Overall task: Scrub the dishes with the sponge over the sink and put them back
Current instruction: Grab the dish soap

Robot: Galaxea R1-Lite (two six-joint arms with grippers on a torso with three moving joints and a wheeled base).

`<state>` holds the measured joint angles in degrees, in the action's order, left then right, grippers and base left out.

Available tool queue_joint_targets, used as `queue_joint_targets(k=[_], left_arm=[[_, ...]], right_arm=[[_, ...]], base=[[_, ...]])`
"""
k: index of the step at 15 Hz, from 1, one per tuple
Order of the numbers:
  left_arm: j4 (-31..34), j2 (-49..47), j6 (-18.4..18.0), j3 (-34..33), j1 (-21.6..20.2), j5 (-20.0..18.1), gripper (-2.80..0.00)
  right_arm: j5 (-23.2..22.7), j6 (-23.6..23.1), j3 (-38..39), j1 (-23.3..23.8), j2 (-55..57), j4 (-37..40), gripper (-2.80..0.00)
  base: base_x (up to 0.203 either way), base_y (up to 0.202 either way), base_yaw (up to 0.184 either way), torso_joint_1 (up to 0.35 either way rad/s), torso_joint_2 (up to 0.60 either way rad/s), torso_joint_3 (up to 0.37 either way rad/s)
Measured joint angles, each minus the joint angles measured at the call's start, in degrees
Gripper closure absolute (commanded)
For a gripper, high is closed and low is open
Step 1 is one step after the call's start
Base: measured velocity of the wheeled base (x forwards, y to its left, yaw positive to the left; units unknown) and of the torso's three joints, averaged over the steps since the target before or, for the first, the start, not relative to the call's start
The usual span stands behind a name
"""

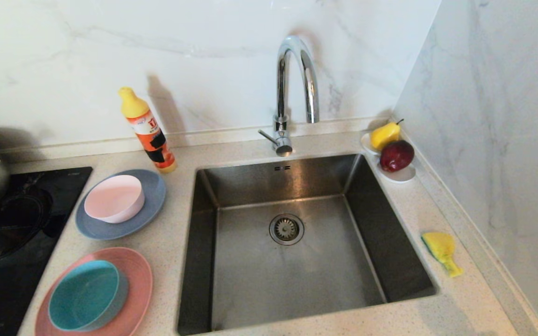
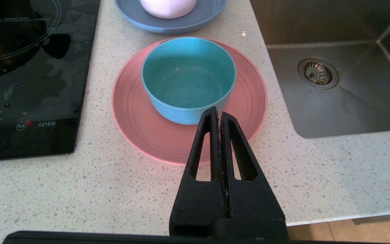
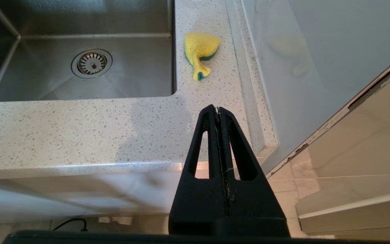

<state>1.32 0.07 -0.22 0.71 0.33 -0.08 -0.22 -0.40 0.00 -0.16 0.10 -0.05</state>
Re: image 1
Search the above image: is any teal bowl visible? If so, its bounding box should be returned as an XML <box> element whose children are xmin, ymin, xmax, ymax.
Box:
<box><xmin>48</xmin><ymin>260</ymin><xmax>129</xmax><ymax>332</ymax></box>

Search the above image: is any stainless steel sink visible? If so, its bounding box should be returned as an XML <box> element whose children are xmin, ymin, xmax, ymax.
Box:
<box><xmin>177</xmin><ymin>153</ymin><xmax>439</xmax><ymax>336</ymax></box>

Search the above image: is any red apple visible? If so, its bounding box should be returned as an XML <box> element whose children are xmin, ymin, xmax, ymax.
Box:
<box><xmin>380</xmin><ymin>140</ymin><xmax>415</xmax><ymax>173</ymax></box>

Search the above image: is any chrome gooseneck faucet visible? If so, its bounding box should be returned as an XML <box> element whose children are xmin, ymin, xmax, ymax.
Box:
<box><xmin>258</xmin><ymin>35</ymin><xmax>320</xmax><ymax>157</ymax></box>

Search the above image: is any blue grey plate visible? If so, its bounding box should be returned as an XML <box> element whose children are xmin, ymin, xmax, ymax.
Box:
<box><xmin>75</xmin><ymin>169</ymin><xmax>167</xmax><ymax>241</ymax></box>

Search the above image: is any pink bowl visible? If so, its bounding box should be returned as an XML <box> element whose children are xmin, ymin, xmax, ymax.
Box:
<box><xmin>84</xmin><ymin>175</ymin><xmax>146</xmax><ymax>224</ymax></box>

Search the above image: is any pink plate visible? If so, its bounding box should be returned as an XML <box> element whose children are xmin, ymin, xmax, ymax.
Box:
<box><xmin>35</xmin><ymin>247</ymin><xmax>153</xmax><ymax>336</ymax></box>

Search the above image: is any yellow pear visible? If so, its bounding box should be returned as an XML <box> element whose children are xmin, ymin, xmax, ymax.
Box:
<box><xmin>370</xmin><ymin>119</ymin><xmax>405</xmax><ymax>151</ymax></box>

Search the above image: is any yellow green sponge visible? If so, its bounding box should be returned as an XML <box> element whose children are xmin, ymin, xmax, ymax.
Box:
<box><xmin>421</xmin><ymin>232</ymin><xmax>464</xmax><ymax>278</ymax></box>

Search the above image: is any metal sink drain strainer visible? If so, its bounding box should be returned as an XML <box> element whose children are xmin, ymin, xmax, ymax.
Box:
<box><xmin>269</xmin><ymin>214</ymin><xmax>305</xmax><ymax>246</ymax></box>

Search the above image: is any white fruit dish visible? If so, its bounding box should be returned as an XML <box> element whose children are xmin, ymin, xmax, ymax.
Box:
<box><xmin>361</xmin><ymin>132</ymin><xmax>418</xmax><ymax>183</ymax></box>

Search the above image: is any orange dish soap bottle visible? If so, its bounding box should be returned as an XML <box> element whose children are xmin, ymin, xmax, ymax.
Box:
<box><xmin>119</xmin><ymin>87</ymin><xmax>177</xmax><ymax>174</ymax></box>

